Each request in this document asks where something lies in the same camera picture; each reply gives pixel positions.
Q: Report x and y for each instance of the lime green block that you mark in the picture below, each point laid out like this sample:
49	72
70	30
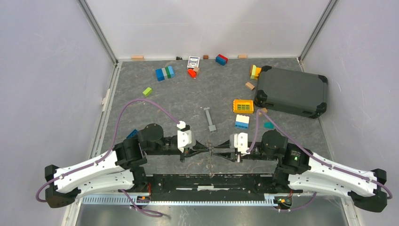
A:
147	91

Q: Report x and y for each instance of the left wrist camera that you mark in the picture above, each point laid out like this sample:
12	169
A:
185	137

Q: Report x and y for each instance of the grey toy axle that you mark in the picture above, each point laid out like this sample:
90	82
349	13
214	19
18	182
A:
211	126

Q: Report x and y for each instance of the yellow window brick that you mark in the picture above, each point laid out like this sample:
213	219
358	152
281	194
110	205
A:
241	106

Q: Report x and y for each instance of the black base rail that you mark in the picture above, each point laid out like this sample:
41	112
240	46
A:
206	187

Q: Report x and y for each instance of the tan wooden block at wall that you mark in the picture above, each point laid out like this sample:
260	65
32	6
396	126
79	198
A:
137	58

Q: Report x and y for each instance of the red orange brick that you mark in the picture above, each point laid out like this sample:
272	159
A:
191	73

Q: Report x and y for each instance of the orange green brown brick stack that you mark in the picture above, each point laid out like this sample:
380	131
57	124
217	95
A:
254	72

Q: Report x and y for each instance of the dark blue flat brick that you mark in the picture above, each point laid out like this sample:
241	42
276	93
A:
132	134

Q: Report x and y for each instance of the teal small block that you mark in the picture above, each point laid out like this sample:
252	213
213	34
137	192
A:
269	125

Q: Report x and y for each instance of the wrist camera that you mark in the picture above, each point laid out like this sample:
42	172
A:
185	137
239	141

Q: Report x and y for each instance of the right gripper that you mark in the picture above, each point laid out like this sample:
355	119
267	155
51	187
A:
226	144

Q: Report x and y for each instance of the tan wooden block near case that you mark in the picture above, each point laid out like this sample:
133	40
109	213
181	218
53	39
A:
250	86

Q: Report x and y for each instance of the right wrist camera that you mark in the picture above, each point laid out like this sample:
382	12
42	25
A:
239	141

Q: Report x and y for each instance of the dark grey hard case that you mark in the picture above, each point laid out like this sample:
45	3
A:
294	92

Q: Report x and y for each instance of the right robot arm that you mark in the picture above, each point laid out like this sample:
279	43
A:
303	170

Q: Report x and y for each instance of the blue grey green brick stack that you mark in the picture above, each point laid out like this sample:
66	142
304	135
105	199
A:
165	73

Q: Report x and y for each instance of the white and blue brick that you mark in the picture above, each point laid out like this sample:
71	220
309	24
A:
242	121

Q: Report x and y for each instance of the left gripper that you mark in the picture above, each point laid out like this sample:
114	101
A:
187	150

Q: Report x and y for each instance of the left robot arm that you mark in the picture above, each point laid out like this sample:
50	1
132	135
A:
121	168

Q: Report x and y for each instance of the red and blue brick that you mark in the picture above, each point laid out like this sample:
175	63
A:
220	59

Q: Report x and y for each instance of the playing card box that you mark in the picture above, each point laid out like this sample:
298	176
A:
193	61

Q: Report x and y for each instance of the perforated metal ring plate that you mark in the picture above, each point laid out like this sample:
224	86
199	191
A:
211	149

